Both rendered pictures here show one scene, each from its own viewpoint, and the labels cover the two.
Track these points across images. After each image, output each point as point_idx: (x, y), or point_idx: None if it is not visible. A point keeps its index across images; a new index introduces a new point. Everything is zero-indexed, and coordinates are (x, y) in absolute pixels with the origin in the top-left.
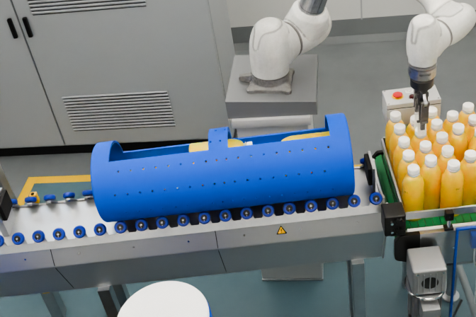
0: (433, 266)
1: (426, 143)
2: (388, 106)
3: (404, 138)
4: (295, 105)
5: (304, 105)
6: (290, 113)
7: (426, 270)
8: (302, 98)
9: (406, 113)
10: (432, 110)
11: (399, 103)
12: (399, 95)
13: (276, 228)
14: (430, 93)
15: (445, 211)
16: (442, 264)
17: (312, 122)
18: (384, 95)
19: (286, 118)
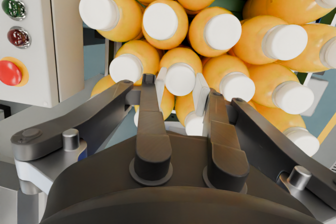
0: (317, 94)
1: (240, 90)
2: (53, 104)
3: (196, 128)
4: (23, 208)
5: (22, 199)
6: (35, 201)
7: (317, 103)
8: (8, 206)
9: (67, 58)
10: (98, 10)
11: (46, 78)
12: (16, 72)
13: None
14: None
15: (317, 73)
16: (321, 84)
17: (20, 116)
18: (10, 100)
19: (43, 202)
